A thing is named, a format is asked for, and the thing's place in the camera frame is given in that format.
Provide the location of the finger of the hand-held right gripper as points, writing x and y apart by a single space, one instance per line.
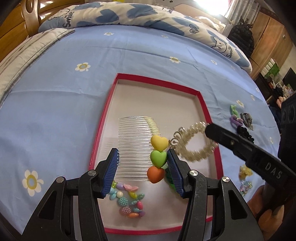
222 138

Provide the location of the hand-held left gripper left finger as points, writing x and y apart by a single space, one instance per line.
111 171

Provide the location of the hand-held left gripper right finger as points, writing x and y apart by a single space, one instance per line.
174 171

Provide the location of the purple hair clip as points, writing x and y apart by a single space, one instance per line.
234 120

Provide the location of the black scrunchie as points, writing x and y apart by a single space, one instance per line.
242 132

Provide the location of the yellow claw clip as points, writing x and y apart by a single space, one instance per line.
245 172

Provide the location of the green hair clip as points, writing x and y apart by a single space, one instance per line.
234 111

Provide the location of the wristwatch with mesh band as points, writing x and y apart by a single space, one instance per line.
246 118

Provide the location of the iridescent rhinestone clip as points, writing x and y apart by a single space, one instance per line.
245 187

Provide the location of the clear comb with hearts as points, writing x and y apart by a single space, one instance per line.
134 143

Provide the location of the red cardboard box tray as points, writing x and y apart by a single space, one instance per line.
161 99

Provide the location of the person's right hand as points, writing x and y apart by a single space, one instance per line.
259 204

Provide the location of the green and white boxes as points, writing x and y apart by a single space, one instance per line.
272 68

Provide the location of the black puffer jacket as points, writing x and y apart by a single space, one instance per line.
241 37

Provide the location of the wooden wardrobe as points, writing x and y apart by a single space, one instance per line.
272 34

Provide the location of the grey patterned curtain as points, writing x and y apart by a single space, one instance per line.
242 9

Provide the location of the grey striped pillow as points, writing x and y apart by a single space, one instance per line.
23 53

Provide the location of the white quilt with blue hearts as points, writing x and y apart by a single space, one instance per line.
129 14

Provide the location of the wooden headboard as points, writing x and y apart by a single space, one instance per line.
13 27

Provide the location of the grey bed guard rail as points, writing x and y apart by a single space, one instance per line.
171 2

